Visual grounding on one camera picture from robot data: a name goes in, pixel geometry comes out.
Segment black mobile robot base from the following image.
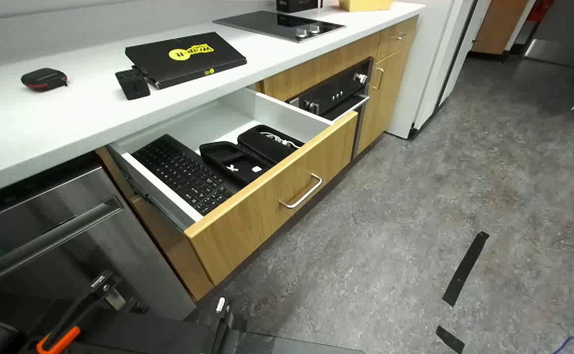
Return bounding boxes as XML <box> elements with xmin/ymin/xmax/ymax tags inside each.
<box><xmin>0</xmin><ymin>294</ymin><xmax>369</xmax><ymax>354</ymax></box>

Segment open wooden drawer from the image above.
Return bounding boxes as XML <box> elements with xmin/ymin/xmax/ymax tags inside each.
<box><xmin>107</xmin><ymin>86</ymin><xmax>361</xmax><ymax>286</ymax></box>

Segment black trays in drawer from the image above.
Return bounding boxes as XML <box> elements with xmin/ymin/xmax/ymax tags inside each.
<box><xmin>199</xmin><ymin>139</ymin><xmax>274</xmax><ymax>190</ymax></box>

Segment closed black zipper case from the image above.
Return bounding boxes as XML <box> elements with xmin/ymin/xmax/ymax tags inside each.
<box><xmin>237</xmin><ymin>123</ymin><xmax>308</xmax><ymax>164</ymax></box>

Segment black built-in oven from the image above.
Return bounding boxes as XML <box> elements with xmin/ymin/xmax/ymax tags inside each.
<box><xmin>290</xmin><ymin>56</ymin><xmax>374</xmax><ymax>121</ymax></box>

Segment black keyboard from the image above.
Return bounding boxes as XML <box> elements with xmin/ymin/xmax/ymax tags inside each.
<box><xmin>133</xmin><ymin>133</ymin><xmax>243</xmax><ymax>216</ymax></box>

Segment wooden cabinet door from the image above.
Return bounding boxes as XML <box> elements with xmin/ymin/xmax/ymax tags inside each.
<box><xmin>355</xmin><ymin>46</ymin><xmax>418</xmax><ymax>158</ymax></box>

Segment black induction cooktop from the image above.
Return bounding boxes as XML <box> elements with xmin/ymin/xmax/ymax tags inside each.
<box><xmin>213</xmin><ymin>7</ymin><xmax>347</xmax><ymax>42</ymax></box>

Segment black laptop with yellow sticker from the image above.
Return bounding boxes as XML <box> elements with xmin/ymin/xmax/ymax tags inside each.
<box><xmin>125</xmin><ymin>29</ymin><xmax>251</xmax><ymax>90</ymax></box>

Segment black appliance on counter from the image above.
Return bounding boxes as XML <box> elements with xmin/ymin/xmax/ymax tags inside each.
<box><xmin>276</xmin><ymin>0</ymin><xmax>321</xmax><ymax>13</ymax></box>

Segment white refrigerator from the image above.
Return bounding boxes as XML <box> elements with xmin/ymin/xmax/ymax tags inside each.
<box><xmin>386</xmin><ymin>0</ymin><xmax>494</xmax><ymax>141</ymax></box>

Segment yellow box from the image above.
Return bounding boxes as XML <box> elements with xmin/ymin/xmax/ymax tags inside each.
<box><xmin>339</xmin><ymin>0</ymin><xmax>396</xmax><ymax>13</ymax></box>

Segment long black tape strip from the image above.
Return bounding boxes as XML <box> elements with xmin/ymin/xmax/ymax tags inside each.
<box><xmin>441</xmin><ymin>229</ymin><xmax>492</xmax><ymax>308</ymax></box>

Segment short black tape strip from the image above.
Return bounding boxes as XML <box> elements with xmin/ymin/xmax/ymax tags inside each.
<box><xmin>435</xmin><ymin>324</ymin><xmax>467</xmax><ymax>354</ymax></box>

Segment stainless steel dishwasher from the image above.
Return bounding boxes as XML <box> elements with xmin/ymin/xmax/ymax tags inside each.
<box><xmin>0</xmin><ymin>153</ymin><xmax>199</xmax><ymax>320</ymax></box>

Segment silver drawer handle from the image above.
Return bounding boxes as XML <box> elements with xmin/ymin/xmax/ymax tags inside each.
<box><xmin>278</xmin><ymin>170</ymin><xmax>327</xmax><ymax>212</ymax></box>

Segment orange-handled clamp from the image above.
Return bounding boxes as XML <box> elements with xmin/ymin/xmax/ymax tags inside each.
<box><xmin>36</xmin><ymin>273</ymin><xmax>125</xmax><ymax>354</ymax></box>

